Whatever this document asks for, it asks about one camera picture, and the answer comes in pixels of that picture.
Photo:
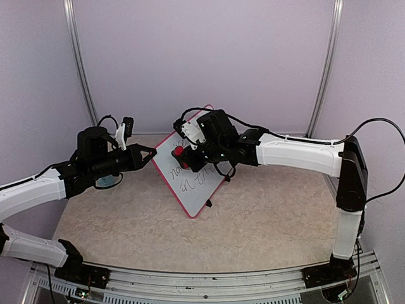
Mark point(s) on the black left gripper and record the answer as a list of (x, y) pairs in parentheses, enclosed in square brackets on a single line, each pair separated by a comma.
[(136, 161)]

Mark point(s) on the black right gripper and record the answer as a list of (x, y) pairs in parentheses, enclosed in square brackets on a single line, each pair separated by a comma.
[(194, 163)]

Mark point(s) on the red black whiteboard eraser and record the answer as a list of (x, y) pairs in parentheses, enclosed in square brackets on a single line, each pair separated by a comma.
[(179, 152)]

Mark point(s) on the pink framed whiteboard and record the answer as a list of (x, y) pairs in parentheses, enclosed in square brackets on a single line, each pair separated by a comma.
[(191, 190)]

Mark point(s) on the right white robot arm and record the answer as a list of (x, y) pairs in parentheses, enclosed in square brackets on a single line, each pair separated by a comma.
[(216, 137)]

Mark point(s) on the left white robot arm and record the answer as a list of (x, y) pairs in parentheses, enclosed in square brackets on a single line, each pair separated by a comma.
[(98, 154)]

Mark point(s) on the light blue ceramic mug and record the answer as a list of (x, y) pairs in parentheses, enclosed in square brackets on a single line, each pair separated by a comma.
[(105, 182)]

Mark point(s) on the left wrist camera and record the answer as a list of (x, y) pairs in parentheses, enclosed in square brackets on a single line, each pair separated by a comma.
[(123, 132)]

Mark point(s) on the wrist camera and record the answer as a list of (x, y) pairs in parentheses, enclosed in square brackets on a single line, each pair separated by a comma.
[(191, 131), (123, 132)]

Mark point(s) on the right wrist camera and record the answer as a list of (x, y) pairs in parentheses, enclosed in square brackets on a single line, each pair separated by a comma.
[(191, 131)]

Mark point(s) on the front aluminium rail base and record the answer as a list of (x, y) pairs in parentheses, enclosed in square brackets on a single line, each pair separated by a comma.
[(269, 286)]

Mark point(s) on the left aluminium frame post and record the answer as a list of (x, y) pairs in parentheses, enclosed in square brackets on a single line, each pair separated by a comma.
[(78, 59)]

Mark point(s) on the aluminium frame post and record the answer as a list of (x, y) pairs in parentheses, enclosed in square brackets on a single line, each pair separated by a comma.
[(327, 66), (78, 59)]

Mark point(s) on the right aluminium frame post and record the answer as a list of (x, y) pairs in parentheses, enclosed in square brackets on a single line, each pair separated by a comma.
[(327, 66)]

